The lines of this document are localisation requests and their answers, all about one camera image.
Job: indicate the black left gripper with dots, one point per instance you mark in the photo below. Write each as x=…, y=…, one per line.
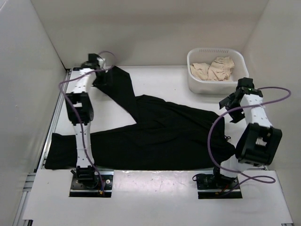
x=105, y=80

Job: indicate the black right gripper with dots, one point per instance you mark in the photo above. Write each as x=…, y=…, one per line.
x=227, y=100

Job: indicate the black trousers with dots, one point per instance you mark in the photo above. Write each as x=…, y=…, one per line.
x=147, y=119

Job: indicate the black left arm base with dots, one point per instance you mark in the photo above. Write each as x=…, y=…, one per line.
x=87, y=183

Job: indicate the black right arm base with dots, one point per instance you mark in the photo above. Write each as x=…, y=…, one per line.
x=211, y=186

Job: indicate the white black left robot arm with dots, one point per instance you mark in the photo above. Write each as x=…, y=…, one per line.
x=81, y=114

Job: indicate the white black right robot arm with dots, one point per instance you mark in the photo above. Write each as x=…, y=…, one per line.
x=258, y=143

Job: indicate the blue corner label sticker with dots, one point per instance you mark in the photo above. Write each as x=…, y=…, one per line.
x=76, y=68

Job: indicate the beige garment in basket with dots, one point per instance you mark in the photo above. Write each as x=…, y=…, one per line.
x=219, y=70

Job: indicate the white plastic basket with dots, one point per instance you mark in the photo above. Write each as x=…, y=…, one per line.
x=208, y=55

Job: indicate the white front cover panel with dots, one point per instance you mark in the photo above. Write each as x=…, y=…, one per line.
x=152, y=198

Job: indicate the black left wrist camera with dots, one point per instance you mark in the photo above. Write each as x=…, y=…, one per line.
x=94, y=60

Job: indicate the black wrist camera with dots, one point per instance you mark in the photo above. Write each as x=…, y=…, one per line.
x=94, y=60
x=245, y=83

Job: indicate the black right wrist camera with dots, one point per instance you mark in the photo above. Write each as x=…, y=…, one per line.
x=245, y=83

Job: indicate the aluminium table edge rail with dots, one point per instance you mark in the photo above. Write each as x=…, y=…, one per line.
x=55, y=109

